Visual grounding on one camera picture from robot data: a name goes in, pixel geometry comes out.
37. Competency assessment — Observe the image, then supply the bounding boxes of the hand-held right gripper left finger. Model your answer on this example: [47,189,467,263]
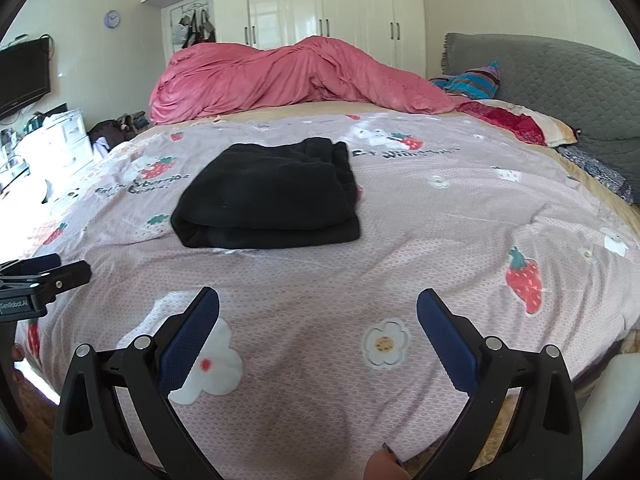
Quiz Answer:
[52,286,221,480]

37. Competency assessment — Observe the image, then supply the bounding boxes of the pile of dark clothes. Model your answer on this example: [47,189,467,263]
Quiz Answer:
[87,112,148,161]

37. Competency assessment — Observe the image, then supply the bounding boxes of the beige bed sheet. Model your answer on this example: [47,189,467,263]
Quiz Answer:
[190,97,640,241]

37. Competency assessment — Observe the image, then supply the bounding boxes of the black sweater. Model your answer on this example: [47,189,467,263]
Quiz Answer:
[170,136,362,250]

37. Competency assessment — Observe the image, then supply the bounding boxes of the black television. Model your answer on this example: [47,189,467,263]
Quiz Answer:
[0,37,52,118]

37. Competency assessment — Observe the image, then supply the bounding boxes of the white chest of drawers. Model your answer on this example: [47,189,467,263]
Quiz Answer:
[15,107,96,196]

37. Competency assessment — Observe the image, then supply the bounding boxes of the colourful striped cloth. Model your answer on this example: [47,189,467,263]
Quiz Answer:
[429,60,502,101]

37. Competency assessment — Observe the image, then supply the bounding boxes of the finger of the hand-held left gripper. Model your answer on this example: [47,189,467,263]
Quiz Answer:
[0,253,62,281]
[30,261,93,306]

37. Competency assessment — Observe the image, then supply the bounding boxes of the person's right hand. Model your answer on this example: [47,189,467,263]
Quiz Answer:
[364,442,408,480]

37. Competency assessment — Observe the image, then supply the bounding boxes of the lilac strawberry printed blanket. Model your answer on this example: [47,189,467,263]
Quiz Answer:
[12,110,640,480]

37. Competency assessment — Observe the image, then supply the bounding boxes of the white wardrobe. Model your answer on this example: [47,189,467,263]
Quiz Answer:
[141,0,427,81]

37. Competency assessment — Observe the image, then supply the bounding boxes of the pink duvet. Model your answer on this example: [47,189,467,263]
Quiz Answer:
[149,35,471,125]

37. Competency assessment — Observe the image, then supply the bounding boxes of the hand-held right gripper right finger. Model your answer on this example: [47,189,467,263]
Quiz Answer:
[416,287,583,480]

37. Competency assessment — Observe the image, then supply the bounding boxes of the red floral pillow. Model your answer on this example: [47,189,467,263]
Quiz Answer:
[457,99,581,148]

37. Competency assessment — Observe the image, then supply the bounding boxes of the grey quilted headboard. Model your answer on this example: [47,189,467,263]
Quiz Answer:
[441,32,640,181]

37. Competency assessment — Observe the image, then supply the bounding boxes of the blue patterned pillow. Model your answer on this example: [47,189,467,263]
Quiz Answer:
[557,144,635,206]

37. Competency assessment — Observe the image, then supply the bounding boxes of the person's left hand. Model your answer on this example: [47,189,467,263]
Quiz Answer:
[10,344,25,385]

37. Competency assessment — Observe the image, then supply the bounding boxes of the hanging bags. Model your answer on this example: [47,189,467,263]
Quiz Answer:
[175,7,217,50]

